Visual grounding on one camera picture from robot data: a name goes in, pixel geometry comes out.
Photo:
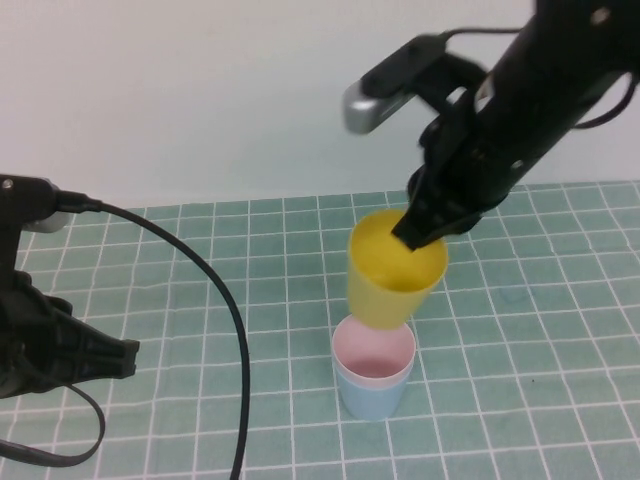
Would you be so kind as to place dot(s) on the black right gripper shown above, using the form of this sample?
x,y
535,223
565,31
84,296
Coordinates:
x,y
475,160

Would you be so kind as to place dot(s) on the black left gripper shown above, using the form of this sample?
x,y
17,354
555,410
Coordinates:
x,y
25,340

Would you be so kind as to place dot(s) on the yellow plastic cup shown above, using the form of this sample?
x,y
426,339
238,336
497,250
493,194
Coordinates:
x,y
380,295

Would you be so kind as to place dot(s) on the pink plastic cup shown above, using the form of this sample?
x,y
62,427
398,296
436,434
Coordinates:
x,y
372,345

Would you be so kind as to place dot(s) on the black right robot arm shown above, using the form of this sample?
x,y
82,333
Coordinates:
x,y
560,65

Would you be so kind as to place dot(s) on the green white-checked tablecloth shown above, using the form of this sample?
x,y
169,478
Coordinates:
x,y
500,350

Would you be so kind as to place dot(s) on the blue plastic cup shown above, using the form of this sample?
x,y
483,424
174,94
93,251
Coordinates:
x,y
370,400

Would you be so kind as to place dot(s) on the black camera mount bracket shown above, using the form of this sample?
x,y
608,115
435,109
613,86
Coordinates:
x,y
450,75

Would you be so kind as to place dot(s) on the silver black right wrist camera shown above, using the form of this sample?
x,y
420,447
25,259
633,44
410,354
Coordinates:
x,y
385,85

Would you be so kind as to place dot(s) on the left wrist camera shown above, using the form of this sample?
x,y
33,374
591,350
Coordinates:
x,y
25,200

